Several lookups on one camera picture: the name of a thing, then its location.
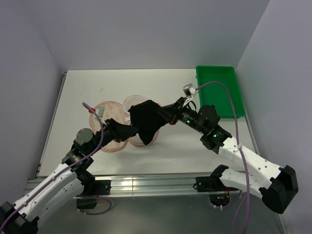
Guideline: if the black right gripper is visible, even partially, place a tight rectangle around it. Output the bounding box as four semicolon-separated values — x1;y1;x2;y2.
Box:
156;97;206;134

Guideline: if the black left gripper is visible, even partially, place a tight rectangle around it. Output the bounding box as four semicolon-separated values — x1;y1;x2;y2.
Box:
88;117;138;156

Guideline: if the black bra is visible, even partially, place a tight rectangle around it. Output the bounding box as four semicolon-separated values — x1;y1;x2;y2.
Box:
128;100;168;145

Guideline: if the floral pink mesh laundry bag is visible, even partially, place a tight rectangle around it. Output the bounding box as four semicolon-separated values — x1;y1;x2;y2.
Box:
95;95;148;153

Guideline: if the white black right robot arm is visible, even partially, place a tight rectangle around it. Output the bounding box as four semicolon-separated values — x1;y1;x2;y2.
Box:
157;97;299;214

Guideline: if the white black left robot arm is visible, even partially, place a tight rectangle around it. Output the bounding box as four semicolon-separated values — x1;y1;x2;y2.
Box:
0;118;138;234

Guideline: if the green plastic tray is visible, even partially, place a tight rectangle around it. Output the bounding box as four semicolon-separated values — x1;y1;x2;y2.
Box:
196;65;246;118

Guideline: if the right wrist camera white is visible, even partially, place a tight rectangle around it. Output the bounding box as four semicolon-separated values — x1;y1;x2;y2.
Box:
183;83;198;106

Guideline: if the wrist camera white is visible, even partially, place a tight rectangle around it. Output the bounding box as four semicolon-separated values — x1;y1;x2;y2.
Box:
95;106;106;125
183;83;198;106

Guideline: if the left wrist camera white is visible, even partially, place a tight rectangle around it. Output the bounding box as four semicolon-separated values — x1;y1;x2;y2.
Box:
95;106;106;125

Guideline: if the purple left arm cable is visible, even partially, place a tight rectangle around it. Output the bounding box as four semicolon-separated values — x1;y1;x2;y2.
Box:
0;102;113;224

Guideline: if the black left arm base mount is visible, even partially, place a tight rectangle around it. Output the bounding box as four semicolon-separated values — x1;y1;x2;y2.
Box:
76;180;112;215

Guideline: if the aluminium table frame rail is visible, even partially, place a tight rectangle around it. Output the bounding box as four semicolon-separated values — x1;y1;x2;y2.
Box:
24;72;280;198

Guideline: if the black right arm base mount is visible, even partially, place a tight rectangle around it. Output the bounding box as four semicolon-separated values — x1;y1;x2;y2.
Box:
193;176;238;209

